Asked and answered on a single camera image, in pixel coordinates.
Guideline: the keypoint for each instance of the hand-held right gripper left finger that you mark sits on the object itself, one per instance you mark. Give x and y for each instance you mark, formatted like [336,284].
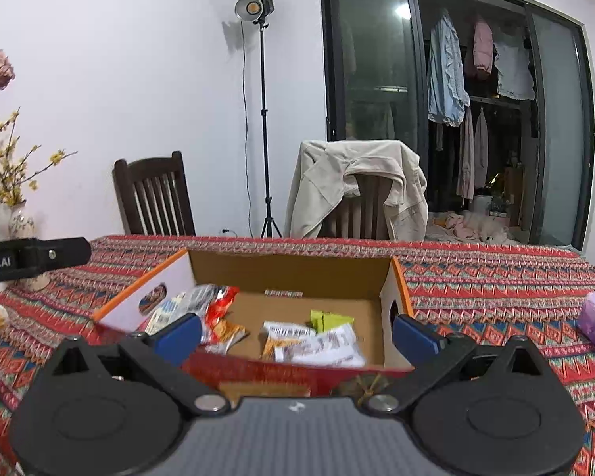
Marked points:
[178,337]

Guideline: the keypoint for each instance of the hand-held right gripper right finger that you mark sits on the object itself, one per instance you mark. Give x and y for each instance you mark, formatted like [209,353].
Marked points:
[416,337]

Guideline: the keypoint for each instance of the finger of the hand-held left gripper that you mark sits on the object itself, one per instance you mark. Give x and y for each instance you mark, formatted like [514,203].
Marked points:
[64,254]

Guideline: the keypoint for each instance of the white printed snack packet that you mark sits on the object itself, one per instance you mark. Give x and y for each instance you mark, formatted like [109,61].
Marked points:
[166,315]

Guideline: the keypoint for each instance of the red snack packet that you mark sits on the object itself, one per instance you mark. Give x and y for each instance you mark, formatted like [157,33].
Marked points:
[223,317]

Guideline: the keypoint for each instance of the lime green snack packet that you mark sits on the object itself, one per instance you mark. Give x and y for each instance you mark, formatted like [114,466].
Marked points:
[329,321]

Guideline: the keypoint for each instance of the white crinkled snack packet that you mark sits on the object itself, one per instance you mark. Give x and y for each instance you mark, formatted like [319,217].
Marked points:
[327,349]

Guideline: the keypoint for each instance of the white barcode snack packet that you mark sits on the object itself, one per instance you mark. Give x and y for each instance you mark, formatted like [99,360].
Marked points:
[287,329]

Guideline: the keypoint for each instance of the red cardboard box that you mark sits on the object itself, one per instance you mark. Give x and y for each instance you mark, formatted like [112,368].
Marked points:
[302,267]

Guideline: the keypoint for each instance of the floral ceramic vase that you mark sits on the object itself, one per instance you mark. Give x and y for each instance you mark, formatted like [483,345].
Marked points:
[22,225]

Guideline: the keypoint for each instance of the yellow flower branches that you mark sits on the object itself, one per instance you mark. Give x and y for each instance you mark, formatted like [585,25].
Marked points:
[12,196]

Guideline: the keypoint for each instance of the clothes heap on floor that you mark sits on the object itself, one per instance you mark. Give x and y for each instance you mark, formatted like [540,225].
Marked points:
[456,225]

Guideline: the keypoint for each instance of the dark wooden chair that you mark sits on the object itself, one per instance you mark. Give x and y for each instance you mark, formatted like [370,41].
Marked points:
[151,166]

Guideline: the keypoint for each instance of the white fluffy dog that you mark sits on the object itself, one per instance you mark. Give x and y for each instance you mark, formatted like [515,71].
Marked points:
[491,230]

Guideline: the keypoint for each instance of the wooden chair under jacket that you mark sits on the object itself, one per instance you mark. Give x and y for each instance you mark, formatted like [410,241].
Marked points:
[362,208]

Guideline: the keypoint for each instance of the beige jacket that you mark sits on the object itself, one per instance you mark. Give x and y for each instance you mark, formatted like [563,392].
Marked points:
[317,183]

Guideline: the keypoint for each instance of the hanging mauve garment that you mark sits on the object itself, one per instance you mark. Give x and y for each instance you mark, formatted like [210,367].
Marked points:
[466,158]
[482,153]

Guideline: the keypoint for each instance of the hanging blue denim shirt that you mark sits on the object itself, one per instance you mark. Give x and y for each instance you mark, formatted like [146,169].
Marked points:
[446,74]

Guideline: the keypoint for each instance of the hanging white top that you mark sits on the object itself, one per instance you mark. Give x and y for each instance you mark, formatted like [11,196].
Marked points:
[513,74]

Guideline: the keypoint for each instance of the black framed sliding glass door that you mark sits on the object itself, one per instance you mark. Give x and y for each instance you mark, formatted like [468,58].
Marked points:
[372,59]

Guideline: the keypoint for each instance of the hanging pink garment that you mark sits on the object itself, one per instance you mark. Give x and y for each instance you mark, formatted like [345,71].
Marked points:
[483,49]

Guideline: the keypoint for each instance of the studio light on black stand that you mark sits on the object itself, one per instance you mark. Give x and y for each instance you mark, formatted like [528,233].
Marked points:
[253,7]

